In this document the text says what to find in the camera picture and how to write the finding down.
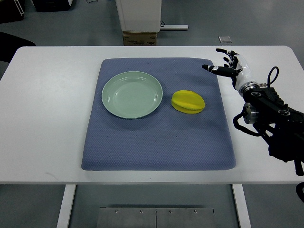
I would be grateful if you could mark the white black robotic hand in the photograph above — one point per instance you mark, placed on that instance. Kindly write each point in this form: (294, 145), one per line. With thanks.
(237, 69)

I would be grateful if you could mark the yellow starfruit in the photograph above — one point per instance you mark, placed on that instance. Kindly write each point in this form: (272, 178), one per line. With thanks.
(187, 102)

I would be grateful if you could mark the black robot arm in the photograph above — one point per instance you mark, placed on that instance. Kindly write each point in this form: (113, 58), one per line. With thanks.
(265, 115)

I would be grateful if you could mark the small grey floor plate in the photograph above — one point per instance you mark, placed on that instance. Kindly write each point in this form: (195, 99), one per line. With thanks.
(224, 39)

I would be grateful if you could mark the pale green plate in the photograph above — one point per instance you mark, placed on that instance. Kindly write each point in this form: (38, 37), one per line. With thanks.
(132, 94)

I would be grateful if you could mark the metal floor plate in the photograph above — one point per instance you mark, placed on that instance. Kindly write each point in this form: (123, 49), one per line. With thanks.
(156, 218)

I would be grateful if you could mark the white table foot bar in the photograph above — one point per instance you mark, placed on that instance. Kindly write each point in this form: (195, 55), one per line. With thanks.
(174, 27)

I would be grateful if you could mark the blue textured mat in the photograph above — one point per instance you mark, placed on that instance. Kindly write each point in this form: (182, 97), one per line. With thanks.
(166, 139)

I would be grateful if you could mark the cardboard box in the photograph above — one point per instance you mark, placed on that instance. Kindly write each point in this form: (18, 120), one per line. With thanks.
(139, 39)

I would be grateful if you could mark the white cabinet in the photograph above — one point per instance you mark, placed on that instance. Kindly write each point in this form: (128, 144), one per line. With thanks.
(140, 16)

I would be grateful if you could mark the right white table leg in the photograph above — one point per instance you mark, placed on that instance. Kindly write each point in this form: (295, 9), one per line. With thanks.
(241, 206)

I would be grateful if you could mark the white table leg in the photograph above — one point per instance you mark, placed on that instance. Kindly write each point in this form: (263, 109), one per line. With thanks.
(241, 206)
(66, 206)

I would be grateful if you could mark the black equipment case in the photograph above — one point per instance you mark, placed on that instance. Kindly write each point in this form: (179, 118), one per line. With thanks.
(52, 5)

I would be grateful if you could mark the left white table leg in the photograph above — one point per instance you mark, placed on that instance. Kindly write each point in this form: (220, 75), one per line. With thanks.
(66, 206)

